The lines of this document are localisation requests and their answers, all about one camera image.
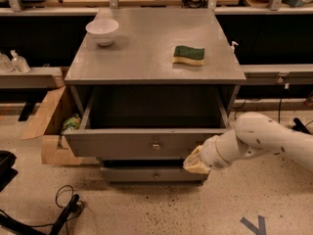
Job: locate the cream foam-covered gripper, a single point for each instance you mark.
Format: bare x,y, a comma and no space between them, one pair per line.
210,155

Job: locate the grey top drawer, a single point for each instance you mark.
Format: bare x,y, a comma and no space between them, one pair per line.
137,122

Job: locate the grey drawer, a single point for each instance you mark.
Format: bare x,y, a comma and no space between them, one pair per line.
150,174
137,122

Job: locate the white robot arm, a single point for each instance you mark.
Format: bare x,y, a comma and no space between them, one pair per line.
253,134

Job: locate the grey bottom drawer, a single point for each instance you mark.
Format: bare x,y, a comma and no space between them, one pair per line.
150,174

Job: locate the grey wooden drawer cabinet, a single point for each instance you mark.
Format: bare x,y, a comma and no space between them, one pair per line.
142,55

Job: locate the green yellow sponge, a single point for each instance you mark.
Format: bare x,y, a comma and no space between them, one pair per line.
188,55

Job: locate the small white pump bottle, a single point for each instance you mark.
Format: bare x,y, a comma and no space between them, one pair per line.
234,45

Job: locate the green snack bag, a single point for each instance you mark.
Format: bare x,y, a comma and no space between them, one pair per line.
71,123

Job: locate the cardboard box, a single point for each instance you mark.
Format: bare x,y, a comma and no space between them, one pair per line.
57,106

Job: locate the white ceramic bowl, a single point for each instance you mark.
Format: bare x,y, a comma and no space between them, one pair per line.
103,31

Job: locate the black object at left edge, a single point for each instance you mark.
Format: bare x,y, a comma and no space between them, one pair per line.
7,171

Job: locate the black floor stand base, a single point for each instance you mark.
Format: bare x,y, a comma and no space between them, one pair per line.
71,211

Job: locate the clear sanitizer bottle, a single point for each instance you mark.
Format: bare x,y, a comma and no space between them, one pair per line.
19,62

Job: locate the clear plastic bottle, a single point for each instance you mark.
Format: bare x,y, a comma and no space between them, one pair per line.
5,63

